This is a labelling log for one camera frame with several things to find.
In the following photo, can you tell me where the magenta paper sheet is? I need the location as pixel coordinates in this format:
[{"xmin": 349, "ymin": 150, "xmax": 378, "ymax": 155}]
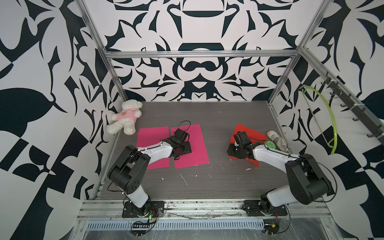
[
  {"xmin": 137, "ymin": 127, "xmax": 170, "ymax": 170},
  {"xmin": 175, "ymin": 124, "xmax": 210, "ymax": 169}
]

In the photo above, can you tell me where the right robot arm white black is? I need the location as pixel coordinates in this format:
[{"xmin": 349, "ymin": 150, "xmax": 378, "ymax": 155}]
[{"xmin": 228, "ymin": 132, "xmax": 334, "ymax": 214}]

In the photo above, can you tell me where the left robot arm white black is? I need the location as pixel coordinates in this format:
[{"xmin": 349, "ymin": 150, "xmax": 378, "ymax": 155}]
[{"xmin": 108, "ymin": 129, "xmax": 192, "ymax": 216}]

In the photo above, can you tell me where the red square paper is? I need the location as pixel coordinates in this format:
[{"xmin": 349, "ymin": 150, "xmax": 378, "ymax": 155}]
[{"xmin": 227, "ymin": 123, "xmax": 268, "ymax": 168}]

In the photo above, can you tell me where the white grey sneaker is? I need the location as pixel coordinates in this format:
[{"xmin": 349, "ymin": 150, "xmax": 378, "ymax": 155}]
[{"xmin": 267, "ymin": 130, "xmax": 290, "ymax": 153}]

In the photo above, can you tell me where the white teddy bear pink shirt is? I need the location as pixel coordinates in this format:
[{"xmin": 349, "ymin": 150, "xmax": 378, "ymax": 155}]
[{"xmin": 106, "ymin": 100, "xmax": 143, "ymax": 136}]

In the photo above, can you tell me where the right black connector board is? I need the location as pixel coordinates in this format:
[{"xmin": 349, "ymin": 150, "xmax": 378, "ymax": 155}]
[{"xmin": 264, "ymin": 220, "xmax": 280, "ymax": 236}]

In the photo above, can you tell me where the black connector board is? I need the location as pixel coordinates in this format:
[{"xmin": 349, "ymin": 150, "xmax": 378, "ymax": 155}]
[
  {"xmin": 264, "ymin": 220, "xmax": 280, "ymax": 236},
  {"xmin": 130, "ymin": 221, "xmax": 156, "ymax": 237}
]

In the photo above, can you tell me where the left black connector board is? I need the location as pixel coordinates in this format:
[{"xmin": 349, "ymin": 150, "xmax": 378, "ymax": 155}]
[{"xmin": 130, "ymin": 221, "xmax": 156, "ymax": 237}]

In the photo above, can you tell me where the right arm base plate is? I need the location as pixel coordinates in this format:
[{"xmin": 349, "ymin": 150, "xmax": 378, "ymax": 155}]
[{"xmin": 242, "ymin": 200, "xmax": 288, "ymax": 217}]

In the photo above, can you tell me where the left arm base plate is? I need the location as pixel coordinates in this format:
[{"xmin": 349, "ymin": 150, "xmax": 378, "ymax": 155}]
[{"xmin": 122, "ymin": 201, "xmax": 165, "ymax": 218}]

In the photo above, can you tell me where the black wall hook rack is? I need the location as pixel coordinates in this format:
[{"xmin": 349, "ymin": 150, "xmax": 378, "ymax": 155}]
[{"xmin": 322, "ymin": 72, "xmax": 384, "ymax": 145}]

